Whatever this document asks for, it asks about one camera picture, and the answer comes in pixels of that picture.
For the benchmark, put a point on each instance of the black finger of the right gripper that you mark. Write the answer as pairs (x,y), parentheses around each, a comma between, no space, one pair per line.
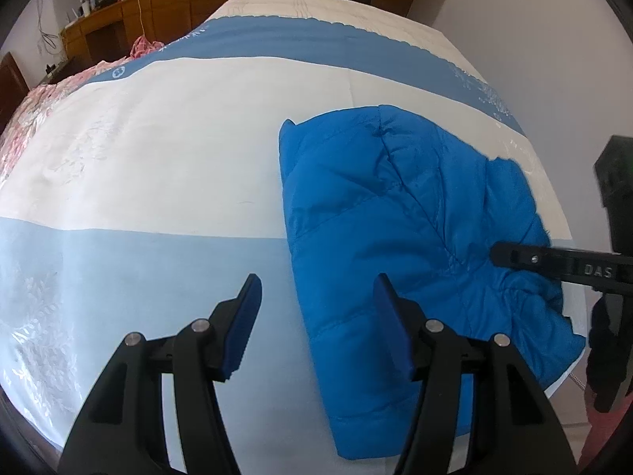
(604,272)

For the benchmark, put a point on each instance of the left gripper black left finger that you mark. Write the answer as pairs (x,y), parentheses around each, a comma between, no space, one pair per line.
(121,428)

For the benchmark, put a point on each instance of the blue puffer jacket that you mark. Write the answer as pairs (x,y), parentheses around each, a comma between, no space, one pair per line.
(375,191)

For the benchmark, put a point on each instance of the black gloved right hand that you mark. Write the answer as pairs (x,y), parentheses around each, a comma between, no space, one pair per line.
(609,364)

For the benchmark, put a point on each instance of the blue and white bed sheet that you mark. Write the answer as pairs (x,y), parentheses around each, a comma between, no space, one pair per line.
(149,194)

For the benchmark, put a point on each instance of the pink quilted blanket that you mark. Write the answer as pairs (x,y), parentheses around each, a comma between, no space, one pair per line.
(39,102)

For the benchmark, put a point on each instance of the dark red wooden door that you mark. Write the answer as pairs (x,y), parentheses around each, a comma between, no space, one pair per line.
(13,89)

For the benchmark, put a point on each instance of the wooden desk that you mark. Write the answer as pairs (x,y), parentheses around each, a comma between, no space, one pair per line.
(107,34)

